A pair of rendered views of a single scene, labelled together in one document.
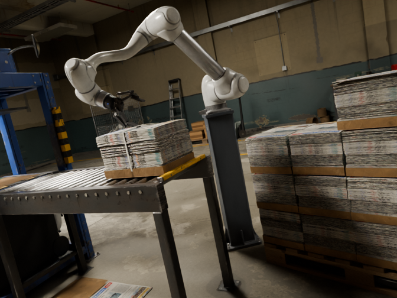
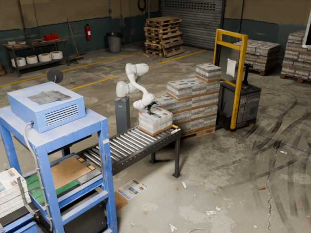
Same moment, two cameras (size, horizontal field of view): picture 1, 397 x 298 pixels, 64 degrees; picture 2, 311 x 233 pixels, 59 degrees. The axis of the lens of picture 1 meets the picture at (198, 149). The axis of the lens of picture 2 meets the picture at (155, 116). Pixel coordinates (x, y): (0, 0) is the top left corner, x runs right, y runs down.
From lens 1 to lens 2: 3.95 m
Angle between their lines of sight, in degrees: 72
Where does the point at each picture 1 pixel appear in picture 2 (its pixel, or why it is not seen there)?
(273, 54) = not seen: outside the picture
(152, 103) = not seen: outside the picture
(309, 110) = not seen: outside the picture
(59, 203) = (149, 151)
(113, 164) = (155, 129)
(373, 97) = (186, 91)
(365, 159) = (182, 107)
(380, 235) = (183, 126)
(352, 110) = (181, 95)
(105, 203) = (166, 142)
